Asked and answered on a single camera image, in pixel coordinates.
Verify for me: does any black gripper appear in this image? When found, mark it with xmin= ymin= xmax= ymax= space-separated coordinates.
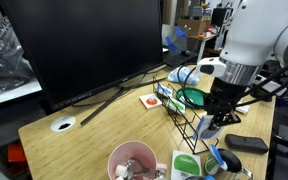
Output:
xmin=205 ymin=78 xmax=246 ymax=126

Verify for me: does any white book blue oval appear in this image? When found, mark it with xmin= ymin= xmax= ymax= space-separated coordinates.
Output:
xmin=192 ymin=115 xmax=222 ymax=140

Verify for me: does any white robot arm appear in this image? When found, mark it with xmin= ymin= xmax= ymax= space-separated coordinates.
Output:
xmin=197 ymin=0 xmax=288 ymax=129

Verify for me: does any white abc book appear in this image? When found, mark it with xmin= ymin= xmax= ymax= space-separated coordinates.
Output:
xmin=235 ymin=105 xmax=250 ymax=114

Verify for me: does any white book green in rack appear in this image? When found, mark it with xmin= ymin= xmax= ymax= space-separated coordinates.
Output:
xmin=167 ymin=98 xmax=186 ymax=114

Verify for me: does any white book blue in rack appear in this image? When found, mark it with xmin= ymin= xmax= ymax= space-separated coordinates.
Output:
xmin=157 ymin=84 xmax=173 ymax=97

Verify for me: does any white book red circle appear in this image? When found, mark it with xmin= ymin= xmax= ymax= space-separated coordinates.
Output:
xmin=139 ymin=94 xmax=162 ymax=110

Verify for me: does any white book green cover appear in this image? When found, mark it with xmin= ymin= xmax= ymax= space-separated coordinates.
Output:
xmin=171 ymin=150 xmax=202 ymax=180

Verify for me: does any green round plate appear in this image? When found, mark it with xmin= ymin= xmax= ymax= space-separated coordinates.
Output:
xmin=176 ymin=87 xmax=204 ymax=108

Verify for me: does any black eraser block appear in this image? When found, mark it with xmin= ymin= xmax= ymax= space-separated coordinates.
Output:
xmin=225 ymin=134 xmax=269 ymax=154

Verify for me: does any plastic bag of items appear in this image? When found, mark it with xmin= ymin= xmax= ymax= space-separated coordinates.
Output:
xmin=167 ymin=66 xmax=200 ymax=85

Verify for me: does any blue spoon in cup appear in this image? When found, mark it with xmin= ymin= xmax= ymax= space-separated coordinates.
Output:
xmin=209 ymin=144 xmax=228 ymax=170

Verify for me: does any black keyboard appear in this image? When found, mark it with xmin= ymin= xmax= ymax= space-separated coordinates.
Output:
xmin=163 ymin=54 xmax=195 ymax=67

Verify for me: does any small steel cup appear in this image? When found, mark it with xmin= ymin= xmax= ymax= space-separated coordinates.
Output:
xmin=204 ymin=148 xmax=254 ymax=180

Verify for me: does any pink mug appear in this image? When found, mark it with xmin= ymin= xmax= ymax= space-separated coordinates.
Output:
xmin=107 ymin=141 xmax=168 ymax=180

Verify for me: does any black monitor stand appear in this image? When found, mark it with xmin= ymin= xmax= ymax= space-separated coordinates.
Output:
xmin=80 ymin=65 xmax=166 ymax=126

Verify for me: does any metal spoon in mug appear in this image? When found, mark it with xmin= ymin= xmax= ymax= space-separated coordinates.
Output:
xmin=126 ymin=158 xmax=166 ymax=180

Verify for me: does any large black monitor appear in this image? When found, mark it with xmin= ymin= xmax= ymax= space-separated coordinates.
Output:
xmin=0 ymin=0 xmax=162 ymax=110

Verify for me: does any black wire rack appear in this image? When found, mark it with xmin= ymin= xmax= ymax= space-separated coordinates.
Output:
xmin=153 ymin=78 xmax=219 ymax=154

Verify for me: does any white cable grommet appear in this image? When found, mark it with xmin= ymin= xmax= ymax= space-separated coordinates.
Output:
xmin=50 ymin=115 xmax=76 ymax=132

